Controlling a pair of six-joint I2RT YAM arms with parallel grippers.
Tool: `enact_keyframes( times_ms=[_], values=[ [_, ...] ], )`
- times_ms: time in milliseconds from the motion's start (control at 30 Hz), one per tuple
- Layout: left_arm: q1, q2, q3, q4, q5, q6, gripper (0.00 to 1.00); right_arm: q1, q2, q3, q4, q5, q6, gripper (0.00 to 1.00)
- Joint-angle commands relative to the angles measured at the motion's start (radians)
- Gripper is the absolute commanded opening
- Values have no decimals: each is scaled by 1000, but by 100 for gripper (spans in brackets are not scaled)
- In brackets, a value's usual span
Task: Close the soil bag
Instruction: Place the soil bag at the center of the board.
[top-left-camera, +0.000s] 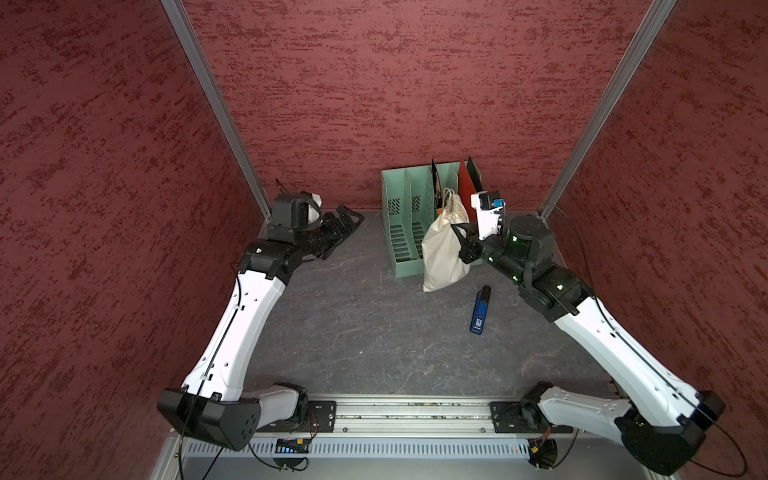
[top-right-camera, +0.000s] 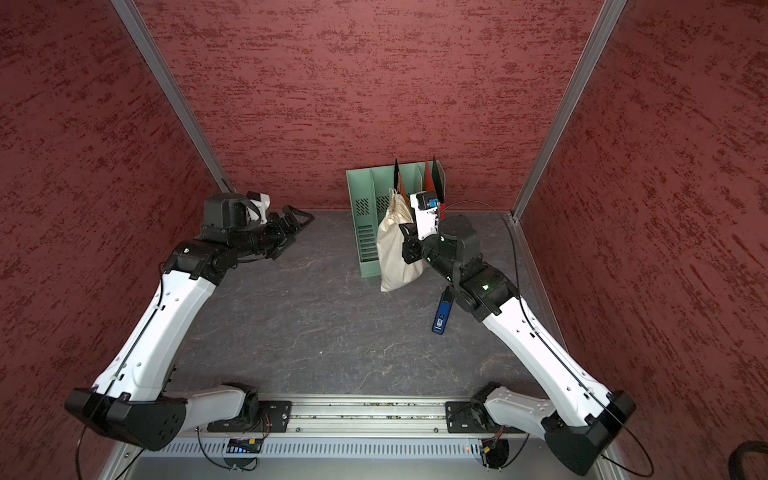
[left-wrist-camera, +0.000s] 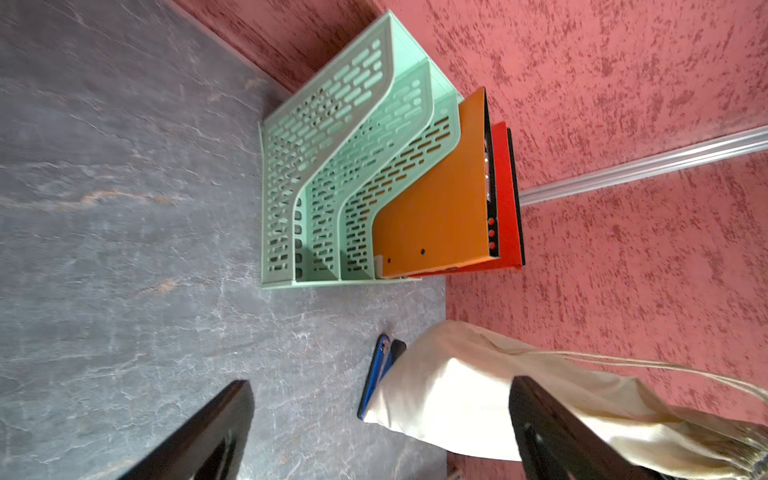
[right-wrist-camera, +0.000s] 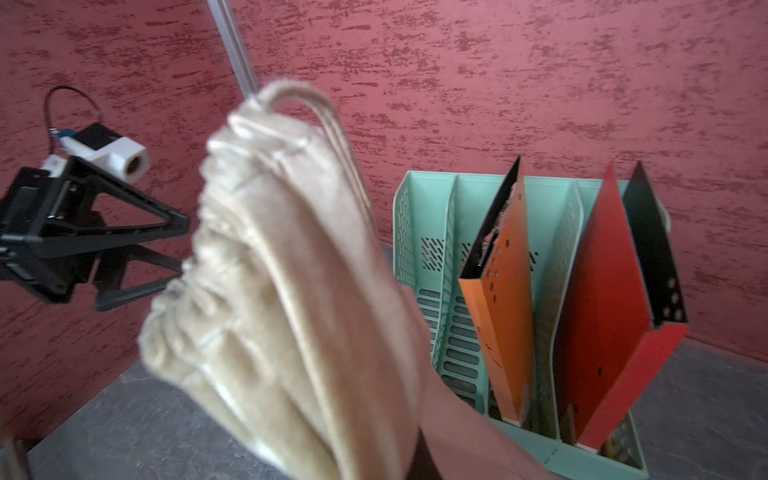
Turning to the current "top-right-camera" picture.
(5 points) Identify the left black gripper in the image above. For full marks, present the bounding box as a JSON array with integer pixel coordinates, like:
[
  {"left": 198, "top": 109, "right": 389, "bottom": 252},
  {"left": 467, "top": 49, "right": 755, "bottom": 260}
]
[{"left": 230, "top": 204, "right": 315, "bottom": 257}]

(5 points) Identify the beige cloth soil bag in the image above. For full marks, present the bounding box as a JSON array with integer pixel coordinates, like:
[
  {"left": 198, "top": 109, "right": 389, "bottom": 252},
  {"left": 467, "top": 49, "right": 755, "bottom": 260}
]
[{"left": 376, "top": 189, "right": 427, "bottom": 293}]

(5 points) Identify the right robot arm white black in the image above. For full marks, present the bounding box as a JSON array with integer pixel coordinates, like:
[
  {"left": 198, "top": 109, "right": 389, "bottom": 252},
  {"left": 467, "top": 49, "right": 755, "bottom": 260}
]
[{"left": 399, "top": 215, "right": 636, "bottom": 476}]

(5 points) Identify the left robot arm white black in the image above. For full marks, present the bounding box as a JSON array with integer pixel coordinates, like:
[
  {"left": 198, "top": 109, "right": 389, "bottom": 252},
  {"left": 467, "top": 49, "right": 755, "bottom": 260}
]
[{"left": 65, "top": 192, "right": 314, "bottom": 451}]

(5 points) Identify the orange folder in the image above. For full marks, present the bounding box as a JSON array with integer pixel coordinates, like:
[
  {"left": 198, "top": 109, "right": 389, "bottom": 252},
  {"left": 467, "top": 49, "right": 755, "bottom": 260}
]
[{"left": 393, "top": 160, "right": 410, "bottom": 207}]

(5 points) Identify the blue black stapler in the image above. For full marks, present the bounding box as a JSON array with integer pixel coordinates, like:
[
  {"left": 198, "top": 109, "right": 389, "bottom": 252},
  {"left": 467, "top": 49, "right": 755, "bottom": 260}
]
[{"left": 431, "top": 286, "right": 454, "bottom": 335}]

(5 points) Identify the green plastic file organizer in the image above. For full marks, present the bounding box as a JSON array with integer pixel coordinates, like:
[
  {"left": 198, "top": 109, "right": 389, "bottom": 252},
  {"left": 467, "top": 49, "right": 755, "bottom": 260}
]
[{"left": 346, "top": 162, "right": 425, "bottom": 279}]

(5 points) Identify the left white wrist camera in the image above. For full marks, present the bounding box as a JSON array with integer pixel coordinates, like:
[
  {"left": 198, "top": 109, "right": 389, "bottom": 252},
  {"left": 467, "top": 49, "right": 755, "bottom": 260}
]
[{"left": 245, "top": 191, "right": 271, "bottom": 225}]

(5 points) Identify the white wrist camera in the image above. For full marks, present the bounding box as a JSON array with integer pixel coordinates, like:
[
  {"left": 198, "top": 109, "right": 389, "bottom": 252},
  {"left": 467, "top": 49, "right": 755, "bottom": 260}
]
[
  {"left": 410, "top": 191, "right": 441, "bottom": 240},
  {"left": 245, "top": 191, "right": 271, "bottom": 225}
]

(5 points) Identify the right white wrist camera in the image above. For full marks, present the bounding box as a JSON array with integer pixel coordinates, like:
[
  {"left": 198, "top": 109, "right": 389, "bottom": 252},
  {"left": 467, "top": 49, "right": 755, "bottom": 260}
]
[{"left": 410, "top": 191, "right": 441, "bottom": 240}]

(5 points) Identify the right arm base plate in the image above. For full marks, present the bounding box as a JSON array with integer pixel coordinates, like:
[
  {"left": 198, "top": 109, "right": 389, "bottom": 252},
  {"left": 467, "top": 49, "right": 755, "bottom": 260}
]
[{"left": 444, "top": 401, "right": 522, "bottom": 436}]

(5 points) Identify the aluminium mounting rail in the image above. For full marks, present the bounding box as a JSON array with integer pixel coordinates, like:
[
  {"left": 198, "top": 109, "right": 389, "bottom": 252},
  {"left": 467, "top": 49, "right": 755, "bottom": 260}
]
[{"left": 119, "top": 394, "right": 613, "bottom": 438}]

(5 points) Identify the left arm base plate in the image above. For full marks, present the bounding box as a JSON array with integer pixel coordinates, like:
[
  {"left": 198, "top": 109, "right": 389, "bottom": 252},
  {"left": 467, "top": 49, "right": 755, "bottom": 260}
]
[{"left": 205, "top": 400, "right": 293, "bottom": 435}]

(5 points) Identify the perforated cable duct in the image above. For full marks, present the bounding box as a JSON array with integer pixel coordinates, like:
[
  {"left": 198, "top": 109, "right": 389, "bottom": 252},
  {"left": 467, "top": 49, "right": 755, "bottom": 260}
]
[{"left": 143, "top": 437, "right": 483, "bottom": 460}]

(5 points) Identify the left aluminium corner post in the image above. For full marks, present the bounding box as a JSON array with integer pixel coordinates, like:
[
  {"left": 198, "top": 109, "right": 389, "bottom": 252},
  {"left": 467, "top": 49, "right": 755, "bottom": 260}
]
[{"left": 110, "top": 0, "right": 236, "bottom": 193}]

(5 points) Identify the aluminium corner post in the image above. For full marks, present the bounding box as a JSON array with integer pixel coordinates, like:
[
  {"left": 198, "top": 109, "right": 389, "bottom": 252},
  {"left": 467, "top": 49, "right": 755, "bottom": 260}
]
[
  {"left": 512, "top": 0, "right": 627, "bottom": 224},
  {"left": 110, "top": 0, "right": 236, "bottom": 193}
]

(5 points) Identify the right aluminium corner post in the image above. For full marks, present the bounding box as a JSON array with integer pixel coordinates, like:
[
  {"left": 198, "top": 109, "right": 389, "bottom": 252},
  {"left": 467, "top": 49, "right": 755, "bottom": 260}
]
[{"left": 512, "top": 0, "right": 627, "bottom": 224}]

